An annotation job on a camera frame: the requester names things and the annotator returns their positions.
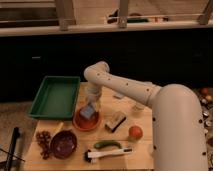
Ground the white dish brush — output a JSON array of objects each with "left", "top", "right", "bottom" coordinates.
[{"left": 84, "top": 148, "right": 133, "bottom": 163}]

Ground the dark purple bowl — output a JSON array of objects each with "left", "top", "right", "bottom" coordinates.
[{"left": 50, "top": 130, "right": 77, "bottom": 159}]

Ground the orange red apple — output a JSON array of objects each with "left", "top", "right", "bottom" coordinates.
[{"left": 129, "top": 126, "right": 143, "bottom": 141}]

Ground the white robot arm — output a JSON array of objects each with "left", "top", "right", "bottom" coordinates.
[{"left": 84, "top": 61, "right": 208, "bottom": 171}]

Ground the grey blue sponge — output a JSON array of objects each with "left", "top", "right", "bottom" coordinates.
[{"left": 113, "top": 93, "right": 125, "bottom": 100}]

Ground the white paper cup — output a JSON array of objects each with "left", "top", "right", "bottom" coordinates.
[{"left": 133, "top": 102, "right": 145, "bottom": 112}]

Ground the green cucumber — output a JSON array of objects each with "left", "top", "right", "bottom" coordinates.
[{"left": 93, "top": 140, "right": 122, "bottom": 149}]

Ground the bunch of red grapes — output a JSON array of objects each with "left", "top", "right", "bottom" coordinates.
[{"left": 36, "top": 131, "right": 51, "bottom": 160}]

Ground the green plastic tray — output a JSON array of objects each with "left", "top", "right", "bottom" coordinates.
[{"left": 29, "top": 76, "right": 80, "bottom": 120}]

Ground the wooden block brush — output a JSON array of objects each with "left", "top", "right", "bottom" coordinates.
[{"left": 105, "top": 111, "right": 126, "bottom": 133}]

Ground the red orange bowl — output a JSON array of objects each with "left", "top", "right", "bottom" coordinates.
[{"left": 73, "top": 110, "right": 102, "bottom": 132}]

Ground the spice bottle cluster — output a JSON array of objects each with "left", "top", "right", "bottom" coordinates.
[{"left": 199, "top": 87, "right": 213, "bottom": 131}]

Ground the black tripod stand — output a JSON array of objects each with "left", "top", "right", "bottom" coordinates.
[{"left": 0, "top": 127, "right": 24, "bottom": 171}]

